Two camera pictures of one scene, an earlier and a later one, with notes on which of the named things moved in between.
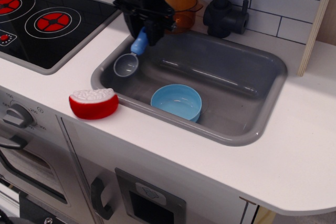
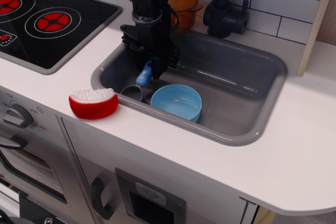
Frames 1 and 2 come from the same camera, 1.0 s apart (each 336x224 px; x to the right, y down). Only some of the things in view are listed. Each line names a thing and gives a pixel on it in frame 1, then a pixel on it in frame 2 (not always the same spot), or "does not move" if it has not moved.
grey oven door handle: [21, 142] does not move
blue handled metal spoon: [126, 65] -> [143, 80]
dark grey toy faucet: [219, 16] does not move
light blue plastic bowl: [180, 99] does not move
